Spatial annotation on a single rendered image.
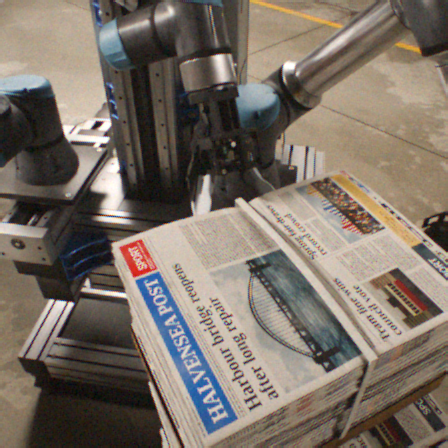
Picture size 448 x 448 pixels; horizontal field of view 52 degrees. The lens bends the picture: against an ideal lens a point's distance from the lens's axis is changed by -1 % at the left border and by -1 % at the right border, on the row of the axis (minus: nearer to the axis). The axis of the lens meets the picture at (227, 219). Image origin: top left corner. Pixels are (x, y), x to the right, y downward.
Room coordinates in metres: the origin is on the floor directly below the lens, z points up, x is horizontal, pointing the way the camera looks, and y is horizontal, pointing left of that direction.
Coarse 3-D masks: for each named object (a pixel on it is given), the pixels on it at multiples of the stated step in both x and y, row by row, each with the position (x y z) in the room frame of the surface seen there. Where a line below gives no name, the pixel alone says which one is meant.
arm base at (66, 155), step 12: (48, 144) 0.89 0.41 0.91; (60, 144) 0.92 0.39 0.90; (24, 156) 0.88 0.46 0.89; (36, 156) 0.88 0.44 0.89; (48, 156) 0.89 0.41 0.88; (60, 156) 0.90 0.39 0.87; (72, 156) 0.93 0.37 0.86; (24, 168) 0.87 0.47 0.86; (36, 168) 0.87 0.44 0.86; (48, 168) 0.87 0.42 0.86; (60, 168) 0.89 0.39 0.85; (72, 168) 0.91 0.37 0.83; (24, 180) 0.87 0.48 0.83; (36, 180) 0.86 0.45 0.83; (48, 180) 0.86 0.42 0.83; (60, 180) 0.88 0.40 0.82
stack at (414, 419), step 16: (432, 400) 0.33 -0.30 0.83; (160, 416) 0.33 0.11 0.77; (400, 416) 0.30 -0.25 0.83; (416, 416) 0.30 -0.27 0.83; (432, 416) 0.30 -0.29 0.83; (368, 432) 0.28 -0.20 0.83; (384, 432) 0.28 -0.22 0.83; (400, 432) 0.28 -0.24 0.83; (416, 432) 0.28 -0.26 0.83; (432, 432) 0.28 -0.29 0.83
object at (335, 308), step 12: (240, 204) 0.50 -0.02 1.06; (252, 216) 0.47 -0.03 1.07; (264, 228) 0.44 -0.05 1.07; (276, 240) 0.41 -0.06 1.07; (288, 252) 0.39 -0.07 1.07; (300, 264) 0.37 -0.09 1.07; (312, 276) 0.35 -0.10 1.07; (324, 288) 0.34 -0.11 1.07; (336, 312) 0.31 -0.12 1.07; (348, 324) 0.29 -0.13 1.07; (360, 336) 0.28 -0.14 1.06; (360, 348) 0.27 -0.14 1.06; (372, 360) 0.25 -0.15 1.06
